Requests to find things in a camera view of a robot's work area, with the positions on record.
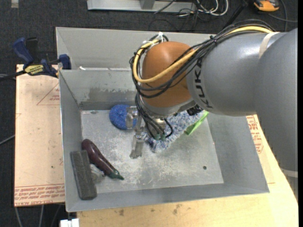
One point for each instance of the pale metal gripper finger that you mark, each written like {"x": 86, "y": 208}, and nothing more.
{"x": 140, "y": 149}
{"x": 134, "y": 150}

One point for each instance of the blue round sponge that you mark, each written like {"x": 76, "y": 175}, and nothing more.
{"x": 118, "y": 117}

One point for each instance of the purple toy eggplant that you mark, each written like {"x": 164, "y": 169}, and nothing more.
{"x": 94, "y": 154}

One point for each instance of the grey metal bin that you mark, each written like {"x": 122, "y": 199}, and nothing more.
{"x": 180, "y": 164}

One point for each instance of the dark grey flat block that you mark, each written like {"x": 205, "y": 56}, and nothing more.
{"x": 83, "y": 175}

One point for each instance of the brown cardboard board red print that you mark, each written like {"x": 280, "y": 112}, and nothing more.
{"x": 38, "y": 131}

